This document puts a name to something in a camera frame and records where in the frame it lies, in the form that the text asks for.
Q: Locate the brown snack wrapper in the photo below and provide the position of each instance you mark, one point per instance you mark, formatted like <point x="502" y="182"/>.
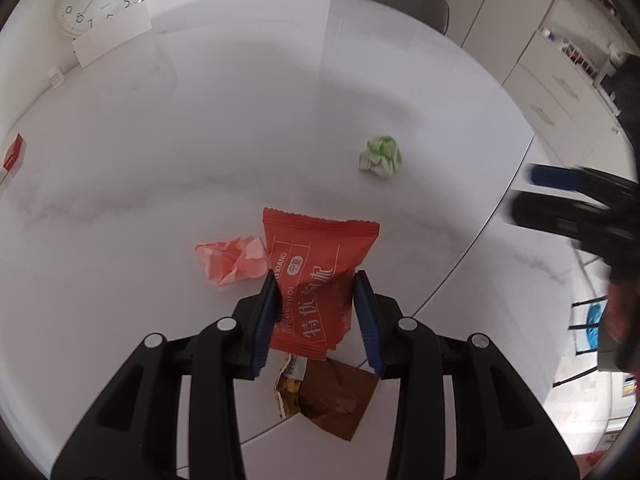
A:
<point x="335" y="395"/>

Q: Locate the person's right hand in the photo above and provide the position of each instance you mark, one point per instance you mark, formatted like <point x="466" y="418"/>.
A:
<point x="619" y="310"/>

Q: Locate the small red box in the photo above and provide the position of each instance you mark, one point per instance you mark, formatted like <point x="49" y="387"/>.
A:
<point x="14" y="152"/>

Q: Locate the red snack packet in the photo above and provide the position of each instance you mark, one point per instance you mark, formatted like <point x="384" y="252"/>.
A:
<point x="315" y="280"/>

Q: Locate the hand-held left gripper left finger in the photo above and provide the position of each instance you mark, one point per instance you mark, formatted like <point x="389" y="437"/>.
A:
<point x="265" y="320"/>

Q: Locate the beige drawer unit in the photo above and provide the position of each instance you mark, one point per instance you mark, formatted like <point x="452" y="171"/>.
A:
<point x="560" y="90"/>

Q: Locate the green paper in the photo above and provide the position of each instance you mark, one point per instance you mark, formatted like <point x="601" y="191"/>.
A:
<point x="382" y="155"/>

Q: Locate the pink paper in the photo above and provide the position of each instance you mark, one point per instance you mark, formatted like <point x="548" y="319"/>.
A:
<point x="230" y="262"/>

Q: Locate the tall beige cabinet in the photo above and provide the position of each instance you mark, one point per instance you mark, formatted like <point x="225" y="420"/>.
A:
<point x="500" y="0"/>

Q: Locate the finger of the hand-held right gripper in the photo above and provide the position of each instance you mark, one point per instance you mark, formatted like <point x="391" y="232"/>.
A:
<point x="555" y="176"/>
<point x="545" y="212"/>

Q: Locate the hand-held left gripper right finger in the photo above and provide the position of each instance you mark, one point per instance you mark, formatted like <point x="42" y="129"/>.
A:
<point x="369" y="325"/>

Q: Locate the white folded card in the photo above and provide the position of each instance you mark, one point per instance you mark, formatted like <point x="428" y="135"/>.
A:
<point x="110" y="35"/>

